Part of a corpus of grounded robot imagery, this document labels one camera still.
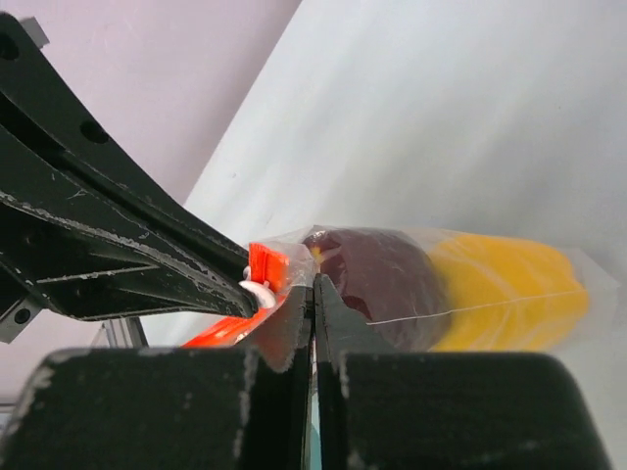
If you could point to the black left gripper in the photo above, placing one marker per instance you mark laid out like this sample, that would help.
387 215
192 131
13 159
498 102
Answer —
91 274

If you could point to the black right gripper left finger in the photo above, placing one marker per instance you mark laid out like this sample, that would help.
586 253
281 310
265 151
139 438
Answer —
244 407

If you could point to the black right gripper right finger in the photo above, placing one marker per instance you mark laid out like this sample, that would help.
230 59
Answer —
384 409

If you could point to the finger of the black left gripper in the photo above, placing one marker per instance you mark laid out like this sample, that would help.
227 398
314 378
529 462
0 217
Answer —
45 112

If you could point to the clear zip bag orange seal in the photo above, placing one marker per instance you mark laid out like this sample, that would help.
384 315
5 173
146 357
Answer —
280 264

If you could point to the yellow fake pepper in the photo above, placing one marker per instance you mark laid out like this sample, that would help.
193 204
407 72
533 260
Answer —
507 294

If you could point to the dark purple fake fruit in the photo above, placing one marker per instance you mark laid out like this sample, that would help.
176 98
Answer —
389 279

